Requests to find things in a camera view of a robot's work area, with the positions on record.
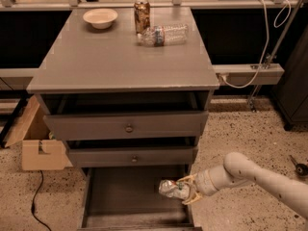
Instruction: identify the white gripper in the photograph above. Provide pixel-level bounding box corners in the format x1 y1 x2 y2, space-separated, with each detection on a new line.
177 169 218 205

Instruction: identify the crushed silver 7up can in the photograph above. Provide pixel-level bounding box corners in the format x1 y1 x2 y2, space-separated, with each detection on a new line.
159 180 190 200

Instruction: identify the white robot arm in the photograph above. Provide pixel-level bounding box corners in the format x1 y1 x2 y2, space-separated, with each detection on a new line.
179 152 308 219

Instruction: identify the grey middle drawer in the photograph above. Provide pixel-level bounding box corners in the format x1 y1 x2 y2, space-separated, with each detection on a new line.
68 147 198 167

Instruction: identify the grey drawer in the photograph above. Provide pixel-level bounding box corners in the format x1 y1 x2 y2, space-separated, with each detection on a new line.
44 111 208 141
77 166 203 231
68 147 198 167

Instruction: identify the grey top drawer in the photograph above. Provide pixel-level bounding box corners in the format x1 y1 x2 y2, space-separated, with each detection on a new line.
44 111 208 141

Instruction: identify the grey bottom drawer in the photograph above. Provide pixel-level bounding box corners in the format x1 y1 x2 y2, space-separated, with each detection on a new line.
77 166 203 231

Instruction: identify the grey drawer cabinet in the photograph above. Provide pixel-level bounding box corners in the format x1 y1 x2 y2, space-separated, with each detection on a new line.
26 6 221 231

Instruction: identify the brown soda can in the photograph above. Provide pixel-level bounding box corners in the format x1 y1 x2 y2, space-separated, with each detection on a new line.
134 0 150 34

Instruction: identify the black tool on floor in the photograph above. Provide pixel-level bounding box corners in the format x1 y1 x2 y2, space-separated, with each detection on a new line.
290 156 308 177

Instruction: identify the dark cabinet at right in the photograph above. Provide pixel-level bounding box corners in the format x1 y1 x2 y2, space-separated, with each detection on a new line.
272 26 308 131

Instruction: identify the clear plastic water bottle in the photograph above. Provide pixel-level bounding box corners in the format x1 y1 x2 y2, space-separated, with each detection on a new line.
137 24 189 47

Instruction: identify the cardboard box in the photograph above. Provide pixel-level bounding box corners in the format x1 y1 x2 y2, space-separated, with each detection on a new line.
5 96 72 170

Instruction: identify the white bowl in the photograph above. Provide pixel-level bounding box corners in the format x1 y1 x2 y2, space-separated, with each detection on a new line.
83 9 117 30

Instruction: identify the metal diagonal rod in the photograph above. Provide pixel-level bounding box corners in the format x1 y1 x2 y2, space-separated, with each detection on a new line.
247 0 304 113

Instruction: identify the grey metal rail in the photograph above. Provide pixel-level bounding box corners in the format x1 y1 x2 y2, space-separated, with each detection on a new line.
0 64 284 90

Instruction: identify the black floor cable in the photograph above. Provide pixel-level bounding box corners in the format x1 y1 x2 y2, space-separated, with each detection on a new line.
30 169 53 231

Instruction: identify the white cable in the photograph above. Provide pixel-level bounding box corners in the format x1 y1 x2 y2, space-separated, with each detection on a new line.
219 0 293 90

